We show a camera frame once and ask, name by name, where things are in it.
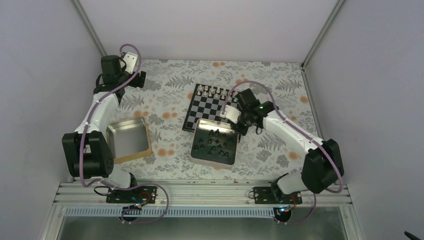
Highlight grey slotted cable duct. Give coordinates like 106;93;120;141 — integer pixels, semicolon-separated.
63;206;279;218

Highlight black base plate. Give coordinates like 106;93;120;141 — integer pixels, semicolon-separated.
106;186;158;205
249;186;303;205

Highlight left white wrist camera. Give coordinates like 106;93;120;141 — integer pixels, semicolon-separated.
122;52;138;74

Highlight aluminium rail frame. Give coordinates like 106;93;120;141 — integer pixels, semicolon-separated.
53;181;353;207

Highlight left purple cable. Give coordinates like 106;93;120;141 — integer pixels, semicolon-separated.
78;43;170;225

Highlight floral patterned table mat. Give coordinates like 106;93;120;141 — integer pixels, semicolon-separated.
99;58;332;182

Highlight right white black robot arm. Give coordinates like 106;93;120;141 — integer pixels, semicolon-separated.
221;89;344;204

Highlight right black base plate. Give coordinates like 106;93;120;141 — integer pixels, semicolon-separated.
249;186;303;205

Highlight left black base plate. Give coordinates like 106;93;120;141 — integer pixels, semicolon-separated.
106;186;158;205

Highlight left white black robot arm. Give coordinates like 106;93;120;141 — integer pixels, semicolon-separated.
61;52;146;203

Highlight silver tin with black pieces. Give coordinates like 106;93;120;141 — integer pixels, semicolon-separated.
189;118;240;169

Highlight empty gold silver tin lid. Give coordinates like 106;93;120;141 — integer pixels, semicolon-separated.
106;117;153;165

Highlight black grey chess board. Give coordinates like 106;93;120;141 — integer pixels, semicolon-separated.
182;84;238;132

